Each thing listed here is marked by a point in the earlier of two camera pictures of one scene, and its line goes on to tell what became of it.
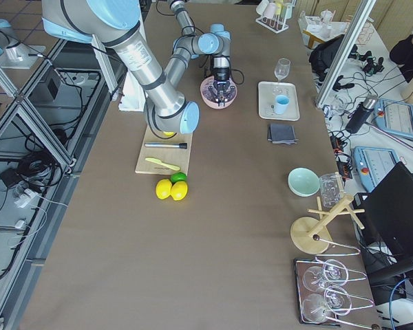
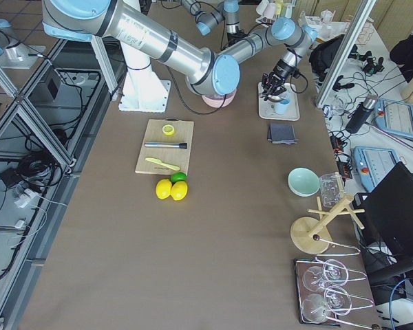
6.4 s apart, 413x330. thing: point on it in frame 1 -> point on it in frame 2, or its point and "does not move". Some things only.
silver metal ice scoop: x=221 y=98 -> x=274 y=98
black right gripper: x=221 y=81 -> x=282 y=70
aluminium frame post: x=361 y=19 does not move
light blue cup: x=281 y=102 does not move
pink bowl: x=210 y=97 does not move
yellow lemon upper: x=163 y=188 does not move
